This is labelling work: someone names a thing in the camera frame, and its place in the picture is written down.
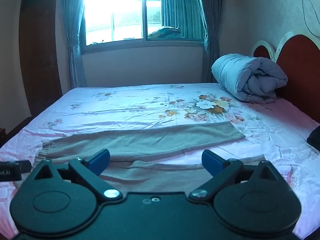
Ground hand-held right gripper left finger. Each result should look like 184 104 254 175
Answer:
32 149 123 202

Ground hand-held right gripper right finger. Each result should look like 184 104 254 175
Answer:
189 149 286 202

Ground grey-brown pants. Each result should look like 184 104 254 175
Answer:
35 121 267 196

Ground bed with floral pink sheet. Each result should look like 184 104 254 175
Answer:
0 82 320 240

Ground rolled light blue quilt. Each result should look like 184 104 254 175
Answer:
211 53 289 103

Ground dark cloth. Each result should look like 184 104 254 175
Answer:
306 126 320 152

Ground brown wooden door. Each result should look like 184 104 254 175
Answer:
18 0 63 118

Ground grey-blue curtain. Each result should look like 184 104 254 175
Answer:
58 0 87 90
194 0 226 83

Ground red and white headboard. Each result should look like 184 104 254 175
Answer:
251 31 320 125

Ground sliding glass window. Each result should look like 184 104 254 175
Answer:
80 0 209 54

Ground thin wall cable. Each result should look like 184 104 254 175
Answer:
299 0 320 38

